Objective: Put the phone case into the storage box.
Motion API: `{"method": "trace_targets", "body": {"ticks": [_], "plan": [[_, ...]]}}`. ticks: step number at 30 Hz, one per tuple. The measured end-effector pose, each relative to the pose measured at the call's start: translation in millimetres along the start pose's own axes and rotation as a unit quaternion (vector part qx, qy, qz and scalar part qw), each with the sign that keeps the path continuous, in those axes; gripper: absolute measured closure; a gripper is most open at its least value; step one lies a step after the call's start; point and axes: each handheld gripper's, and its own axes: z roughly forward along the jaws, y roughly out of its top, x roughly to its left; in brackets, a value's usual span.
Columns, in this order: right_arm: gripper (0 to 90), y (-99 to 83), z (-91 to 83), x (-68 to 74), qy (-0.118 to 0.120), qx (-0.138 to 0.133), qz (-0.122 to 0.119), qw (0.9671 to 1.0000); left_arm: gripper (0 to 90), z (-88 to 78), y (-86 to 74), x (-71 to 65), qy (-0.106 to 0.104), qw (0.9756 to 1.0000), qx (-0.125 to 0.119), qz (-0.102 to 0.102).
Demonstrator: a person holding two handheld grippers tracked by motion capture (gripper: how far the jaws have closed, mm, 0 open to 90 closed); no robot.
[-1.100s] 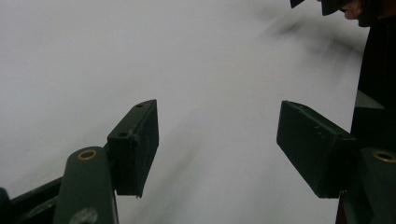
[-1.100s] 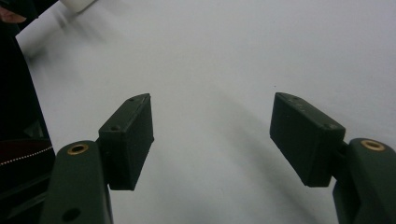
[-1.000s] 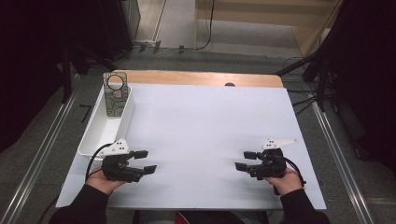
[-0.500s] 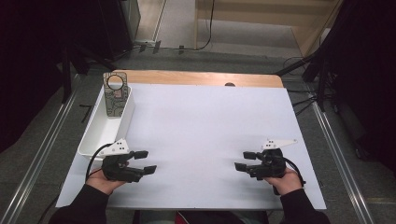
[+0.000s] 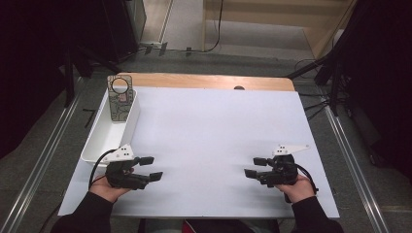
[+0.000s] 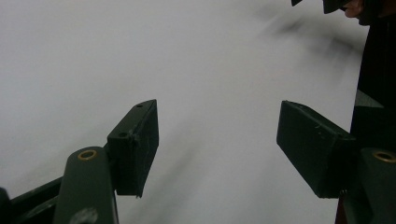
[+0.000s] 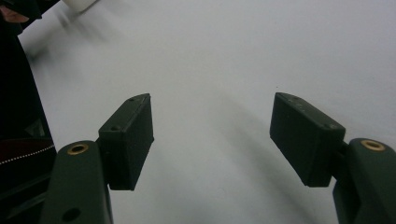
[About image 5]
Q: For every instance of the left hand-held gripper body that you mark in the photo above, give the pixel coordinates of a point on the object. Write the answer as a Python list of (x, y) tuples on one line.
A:
[(124, 178)]

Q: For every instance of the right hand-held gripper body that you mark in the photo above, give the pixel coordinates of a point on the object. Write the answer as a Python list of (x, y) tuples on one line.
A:
[(281, 171)]

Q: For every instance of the white plastic bin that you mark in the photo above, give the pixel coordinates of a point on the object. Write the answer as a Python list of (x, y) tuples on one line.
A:
[(103, 139)]

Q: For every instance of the patterned phone case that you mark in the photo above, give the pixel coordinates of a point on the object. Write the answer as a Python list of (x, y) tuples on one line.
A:
[(120, 103)]

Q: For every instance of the person's left hand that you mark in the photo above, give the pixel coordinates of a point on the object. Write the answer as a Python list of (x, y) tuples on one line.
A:
[(107, 192)]

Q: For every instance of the person's right hand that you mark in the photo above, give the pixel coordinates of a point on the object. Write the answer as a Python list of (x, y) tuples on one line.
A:
[(298, 191)]

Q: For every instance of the white table board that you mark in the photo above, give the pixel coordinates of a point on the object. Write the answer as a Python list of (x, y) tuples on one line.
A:
[(194, 145)]

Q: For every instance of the dark table grommet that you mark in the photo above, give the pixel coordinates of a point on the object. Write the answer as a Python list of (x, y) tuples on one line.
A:
[(239, 87)]

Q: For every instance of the wooden table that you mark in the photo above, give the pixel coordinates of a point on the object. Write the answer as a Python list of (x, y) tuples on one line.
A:
[(194, 81)]

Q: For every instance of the black metal stand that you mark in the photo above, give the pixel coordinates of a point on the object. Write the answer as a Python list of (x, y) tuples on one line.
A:
[(333, 74), (68, 81)]

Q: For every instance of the dark cabinet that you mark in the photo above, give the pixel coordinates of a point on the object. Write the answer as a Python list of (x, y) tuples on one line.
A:
[(123, 29)]

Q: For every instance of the dark curtain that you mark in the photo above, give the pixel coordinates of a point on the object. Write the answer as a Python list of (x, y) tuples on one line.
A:
[(32, 64), (382, 81)]

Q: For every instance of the aluminium floor rail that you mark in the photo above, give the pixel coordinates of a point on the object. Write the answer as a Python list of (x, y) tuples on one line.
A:
[(353, 161), (42, 161)]

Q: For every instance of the light wooden shelf frame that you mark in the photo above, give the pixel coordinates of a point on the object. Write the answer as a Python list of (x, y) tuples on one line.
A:
[(317, 22)]

